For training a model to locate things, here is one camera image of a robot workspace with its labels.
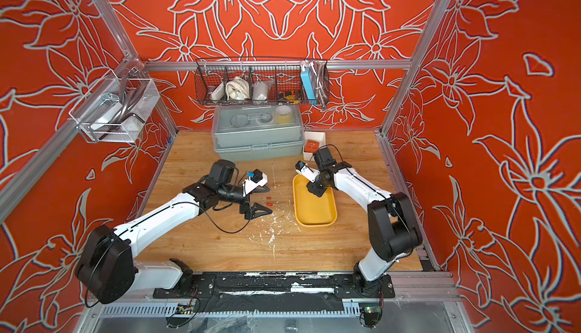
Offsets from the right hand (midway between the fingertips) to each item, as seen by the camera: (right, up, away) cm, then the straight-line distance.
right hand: (310, 183), depth 90 cm
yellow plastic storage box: (0, -11, -1) cm, 11 cm away
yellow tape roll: (-11, +30, +13) cm, 35 cm away
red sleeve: (-17, -7, +5) cm, 19 cm away
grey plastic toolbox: (-23, +21, +4) cm, 32 cm away
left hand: (-16, -3, -14) cm, 21 cm away
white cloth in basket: (-29, +38, -2) cm, 48 cm away
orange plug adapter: (+2, +15, +14) cm, 21 cm away
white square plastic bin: (+6, +20, +20) cm, 29 cm away
